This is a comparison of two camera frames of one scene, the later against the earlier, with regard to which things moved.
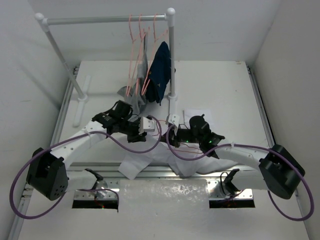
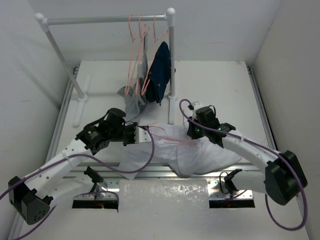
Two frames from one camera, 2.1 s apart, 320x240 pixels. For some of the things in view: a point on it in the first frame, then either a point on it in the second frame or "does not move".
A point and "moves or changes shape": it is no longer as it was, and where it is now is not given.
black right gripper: (173, 136) → (191, 132)
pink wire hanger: (177, 149) moves or changes shape
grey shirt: (136, 92) does not move
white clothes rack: (82, 98) does not move
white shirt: (186, 161) does not move
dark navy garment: (160, 75) does not move
